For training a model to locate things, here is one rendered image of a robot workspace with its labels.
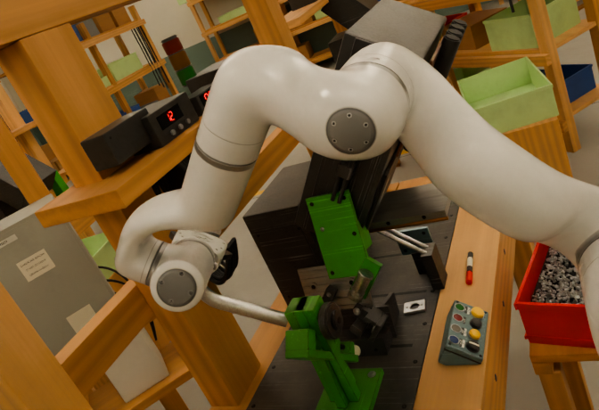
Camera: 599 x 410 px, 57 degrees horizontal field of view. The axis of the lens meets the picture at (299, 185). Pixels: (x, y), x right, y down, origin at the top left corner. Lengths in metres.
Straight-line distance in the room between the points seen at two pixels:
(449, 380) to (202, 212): 0.69
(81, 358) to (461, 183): 0.87
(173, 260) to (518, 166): 0.51
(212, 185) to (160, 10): 10.96
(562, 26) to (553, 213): 3.40
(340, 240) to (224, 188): 0.61
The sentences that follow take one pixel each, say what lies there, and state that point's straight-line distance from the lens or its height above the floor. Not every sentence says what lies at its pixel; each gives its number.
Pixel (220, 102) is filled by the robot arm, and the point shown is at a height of 1.65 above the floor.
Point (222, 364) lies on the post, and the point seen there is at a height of 1.00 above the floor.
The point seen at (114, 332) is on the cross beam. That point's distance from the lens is 1.31.
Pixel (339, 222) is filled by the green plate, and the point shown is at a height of 1.20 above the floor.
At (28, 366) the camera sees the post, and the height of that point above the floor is 1.36.
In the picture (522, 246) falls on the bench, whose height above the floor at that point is 0.56.
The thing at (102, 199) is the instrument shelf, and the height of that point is 1.53.
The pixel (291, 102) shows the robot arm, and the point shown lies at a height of 1.63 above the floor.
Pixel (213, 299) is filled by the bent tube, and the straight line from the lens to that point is 1.21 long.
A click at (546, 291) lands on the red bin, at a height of 0.87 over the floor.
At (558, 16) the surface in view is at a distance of 4.02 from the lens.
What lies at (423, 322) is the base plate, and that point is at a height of 0.90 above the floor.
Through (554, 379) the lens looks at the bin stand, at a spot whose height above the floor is 0.72.
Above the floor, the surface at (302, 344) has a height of 1.13.
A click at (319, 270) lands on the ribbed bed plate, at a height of 1.09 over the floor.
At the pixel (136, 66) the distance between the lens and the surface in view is 7.67.
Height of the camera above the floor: 1.76
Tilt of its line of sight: 20 degrees down
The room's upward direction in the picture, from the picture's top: 25 degrees counter-clockwise
